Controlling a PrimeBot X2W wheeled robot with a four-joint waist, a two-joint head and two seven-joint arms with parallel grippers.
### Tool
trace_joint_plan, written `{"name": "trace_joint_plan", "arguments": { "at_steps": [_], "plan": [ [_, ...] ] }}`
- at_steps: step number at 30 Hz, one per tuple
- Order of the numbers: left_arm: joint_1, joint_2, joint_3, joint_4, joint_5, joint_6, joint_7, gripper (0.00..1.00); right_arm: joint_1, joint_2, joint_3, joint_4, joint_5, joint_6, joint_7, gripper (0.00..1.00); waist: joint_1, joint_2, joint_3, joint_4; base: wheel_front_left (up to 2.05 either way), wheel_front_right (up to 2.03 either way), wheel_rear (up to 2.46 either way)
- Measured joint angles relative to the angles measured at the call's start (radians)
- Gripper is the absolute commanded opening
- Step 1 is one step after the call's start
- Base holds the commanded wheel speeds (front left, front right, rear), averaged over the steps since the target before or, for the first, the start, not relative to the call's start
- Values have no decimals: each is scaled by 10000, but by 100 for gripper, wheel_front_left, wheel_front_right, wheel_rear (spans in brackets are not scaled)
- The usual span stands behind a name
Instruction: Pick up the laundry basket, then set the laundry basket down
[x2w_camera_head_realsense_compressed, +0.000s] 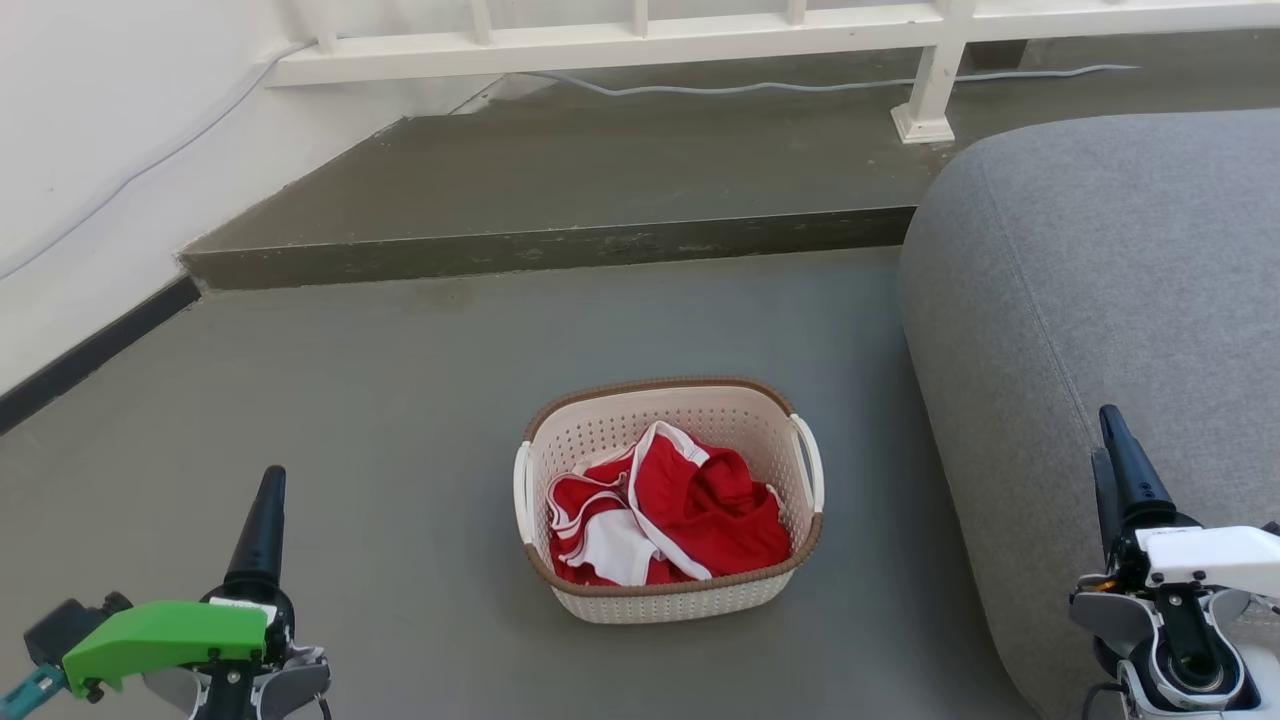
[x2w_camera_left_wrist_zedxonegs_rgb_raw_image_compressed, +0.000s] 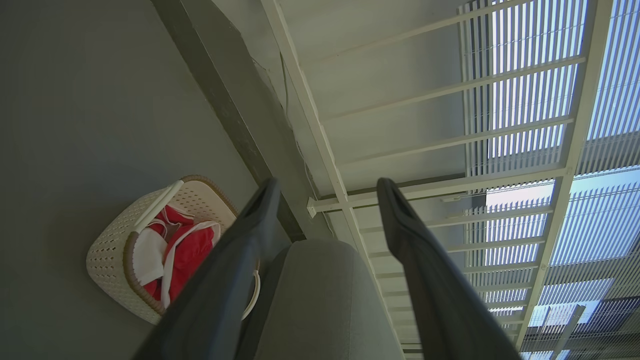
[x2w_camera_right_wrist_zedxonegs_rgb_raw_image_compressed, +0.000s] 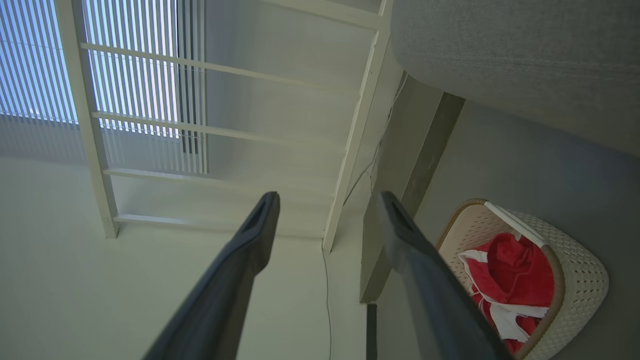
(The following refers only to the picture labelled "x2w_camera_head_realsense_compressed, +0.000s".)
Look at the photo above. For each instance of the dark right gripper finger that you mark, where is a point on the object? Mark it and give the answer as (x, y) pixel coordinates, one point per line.
(1135, 470)
(1106, 500)

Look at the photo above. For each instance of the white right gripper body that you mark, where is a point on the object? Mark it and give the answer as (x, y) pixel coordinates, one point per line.
(1210, 555)

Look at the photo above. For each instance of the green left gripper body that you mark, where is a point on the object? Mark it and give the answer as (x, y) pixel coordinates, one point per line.
(165, 630)

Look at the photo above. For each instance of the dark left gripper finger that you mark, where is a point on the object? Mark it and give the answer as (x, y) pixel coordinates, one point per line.
(260, 540)

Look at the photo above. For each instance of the cream plastic laundry basket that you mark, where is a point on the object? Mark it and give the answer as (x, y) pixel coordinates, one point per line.
(600, 425)

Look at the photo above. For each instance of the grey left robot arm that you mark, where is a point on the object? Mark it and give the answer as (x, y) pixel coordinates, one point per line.
(290, 685)

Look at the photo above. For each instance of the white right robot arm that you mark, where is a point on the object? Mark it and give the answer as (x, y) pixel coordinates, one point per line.
(1100, 615)

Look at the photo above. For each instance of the grey fabric sofa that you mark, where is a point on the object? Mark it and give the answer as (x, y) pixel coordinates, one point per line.
(1120, 270)

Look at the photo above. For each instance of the black baseboard strip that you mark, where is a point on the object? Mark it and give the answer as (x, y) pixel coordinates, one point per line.
(90, 352)

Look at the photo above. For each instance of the red and white clothing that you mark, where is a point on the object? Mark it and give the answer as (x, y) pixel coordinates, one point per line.
(715, 510)

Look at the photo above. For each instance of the white metal railing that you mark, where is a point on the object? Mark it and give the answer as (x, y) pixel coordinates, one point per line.
(600, 55)

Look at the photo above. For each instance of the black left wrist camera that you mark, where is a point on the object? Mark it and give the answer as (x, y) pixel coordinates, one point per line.
(65, 625)

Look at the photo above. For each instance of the teal left camera connector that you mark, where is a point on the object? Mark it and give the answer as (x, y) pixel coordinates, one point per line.
(28, 690)

